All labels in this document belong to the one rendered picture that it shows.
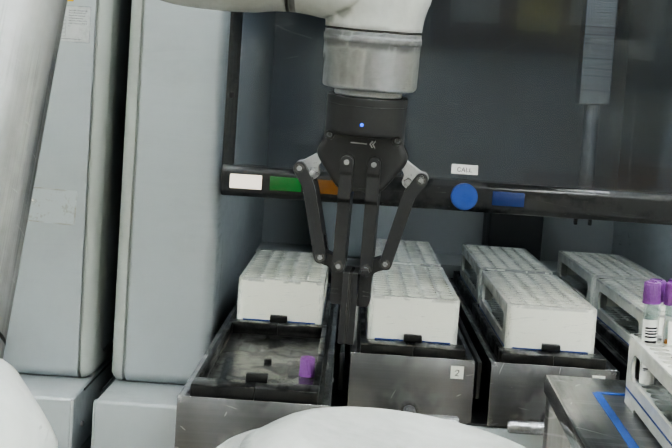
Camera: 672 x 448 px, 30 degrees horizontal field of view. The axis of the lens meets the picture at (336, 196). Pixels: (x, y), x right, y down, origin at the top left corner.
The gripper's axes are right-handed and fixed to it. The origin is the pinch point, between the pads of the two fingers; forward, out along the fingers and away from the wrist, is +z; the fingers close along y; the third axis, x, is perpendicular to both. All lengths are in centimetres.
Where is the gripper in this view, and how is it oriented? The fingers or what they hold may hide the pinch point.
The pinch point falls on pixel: (349, 305)
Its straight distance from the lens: 120.1
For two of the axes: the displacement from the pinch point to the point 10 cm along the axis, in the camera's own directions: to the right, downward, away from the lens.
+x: -1.2, 1.5, -9.8
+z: -0.8, 9.8, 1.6
